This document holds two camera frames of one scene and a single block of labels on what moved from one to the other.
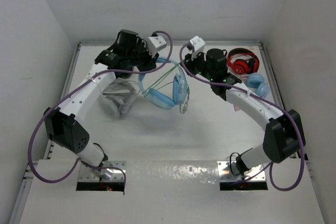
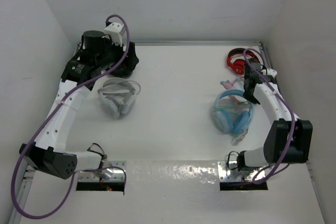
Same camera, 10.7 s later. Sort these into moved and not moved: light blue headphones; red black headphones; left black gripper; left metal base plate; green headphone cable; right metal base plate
Moved: green headphone cable; left black gripper; light blue headphones
Not moved: right metal base plate; left metal base plate; red black headphones
